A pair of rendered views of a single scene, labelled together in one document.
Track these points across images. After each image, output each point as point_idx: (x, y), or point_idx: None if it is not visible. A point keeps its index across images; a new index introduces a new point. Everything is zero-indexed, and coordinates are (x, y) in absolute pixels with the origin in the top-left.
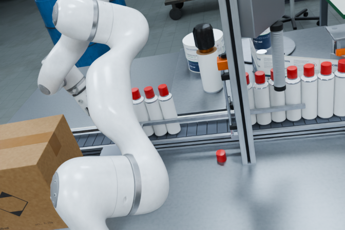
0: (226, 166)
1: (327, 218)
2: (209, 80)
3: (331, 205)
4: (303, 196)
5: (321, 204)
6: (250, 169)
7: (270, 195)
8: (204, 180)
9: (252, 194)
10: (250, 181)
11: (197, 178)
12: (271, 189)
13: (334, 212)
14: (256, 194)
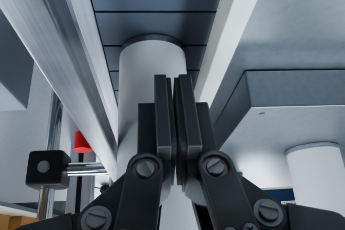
0: (64, 136)
1: (2, 170)
2: (297, 188)
3: (22, 171)
4: (26, 165)
5: (20, 169)
6: (63, 148)
7: (16, 156)
8: (17, 123)
9: (10, 149)
10: (37, 148)
11: (19, 118)
12: (28, 156)
13: (13, 171)
14: (12, 151)
